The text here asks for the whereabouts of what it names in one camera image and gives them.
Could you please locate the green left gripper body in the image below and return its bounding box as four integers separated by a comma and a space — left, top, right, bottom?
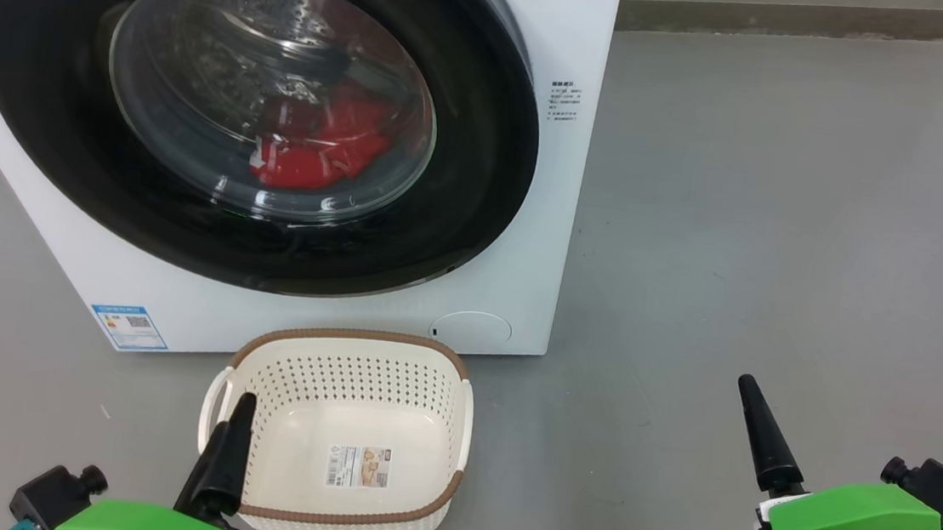
51, 495, 241, 530

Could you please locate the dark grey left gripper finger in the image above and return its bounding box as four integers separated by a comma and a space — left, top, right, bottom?
173, 387, 258, 528

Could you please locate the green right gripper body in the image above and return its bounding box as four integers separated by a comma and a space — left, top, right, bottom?
756, 472, 943, 530

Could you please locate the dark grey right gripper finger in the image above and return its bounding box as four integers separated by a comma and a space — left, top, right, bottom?
729, 374, 814, 498

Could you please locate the red and white garment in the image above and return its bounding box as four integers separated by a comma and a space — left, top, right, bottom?
248, 80, 398, 199

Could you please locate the black round glass washer door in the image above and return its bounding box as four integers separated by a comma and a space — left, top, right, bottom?
0, 0, 553, 316

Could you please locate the cream perforated basket brown rim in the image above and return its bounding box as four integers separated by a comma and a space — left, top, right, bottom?
190, 316, 481, 530

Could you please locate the white front-load washing machine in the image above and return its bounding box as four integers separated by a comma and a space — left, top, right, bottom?
0, 0, 623, 393

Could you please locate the perforated steel washer drum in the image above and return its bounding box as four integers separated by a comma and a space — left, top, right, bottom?
97, 0, 449, 232

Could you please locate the blue energy label sticker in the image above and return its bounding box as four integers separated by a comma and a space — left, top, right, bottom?
87, 302, 173, 354

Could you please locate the round white filter cover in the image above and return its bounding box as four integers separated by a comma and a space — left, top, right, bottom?
429, 308, 514, 356

